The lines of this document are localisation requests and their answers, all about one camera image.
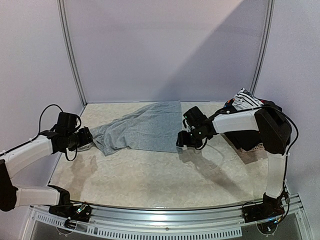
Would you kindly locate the left aluminium corner post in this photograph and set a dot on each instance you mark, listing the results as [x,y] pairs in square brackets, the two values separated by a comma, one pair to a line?
[62,10]

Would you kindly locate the aluminium corner post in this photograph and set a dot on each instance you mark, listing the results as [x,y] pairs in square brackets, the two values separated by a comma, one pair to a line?
[263,44]
[62,10]

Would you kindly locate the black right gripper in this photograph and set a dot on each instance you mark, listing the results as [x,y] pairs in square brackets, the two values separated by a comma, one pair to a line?
[183,140]

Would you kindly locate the grey tank top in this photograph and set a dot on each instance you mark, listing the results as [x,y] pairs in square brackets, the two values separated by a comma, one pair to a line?
[153,127]

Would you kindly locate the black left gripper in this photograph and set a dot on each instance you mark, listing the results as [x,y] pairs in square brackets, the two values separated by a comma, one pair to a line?
[87,137]

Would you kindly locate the pink perforated laundry basket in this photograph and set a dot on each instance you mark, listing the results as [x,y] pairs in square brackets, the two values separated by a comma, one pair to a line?
[258,147]

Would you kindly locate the aluminium front rail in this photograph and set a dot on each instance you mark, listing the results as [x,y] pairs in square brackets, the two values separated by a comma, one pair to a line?
[220,223]

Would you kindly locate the right aluminium corner post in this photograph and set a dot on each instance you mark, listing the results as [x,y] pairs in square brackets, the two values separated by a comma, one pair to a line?
[263,44]

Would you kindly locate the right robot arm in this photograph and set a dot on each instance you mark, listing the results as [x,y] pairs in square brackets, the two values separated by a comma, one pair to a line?
[245,129]

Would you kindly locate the white striped garment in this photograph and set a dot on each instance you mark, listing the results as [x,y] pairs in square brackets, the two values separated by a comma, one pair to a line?
[245,100]

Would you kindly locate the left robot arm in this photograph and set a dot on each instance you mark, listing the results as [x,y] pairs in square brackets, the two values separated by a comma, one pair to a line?
[67,135]

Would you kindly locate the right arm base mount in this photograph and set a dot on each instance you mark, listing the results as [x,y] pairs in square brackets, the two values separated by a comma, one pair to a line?
[261,212]

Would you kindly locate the black shirt with buttons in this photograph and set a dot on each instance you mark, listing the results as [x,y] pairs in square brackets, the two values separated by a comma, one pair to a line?
[246,139]

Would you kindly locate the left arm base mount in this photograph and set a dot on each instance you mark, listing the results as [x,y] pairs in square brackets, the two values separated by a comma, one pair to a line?
[80,211]

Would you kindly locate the colourful patterned garment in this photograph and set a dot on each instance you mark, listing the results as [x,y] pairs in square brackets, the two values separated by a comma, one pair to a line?
[229,105]

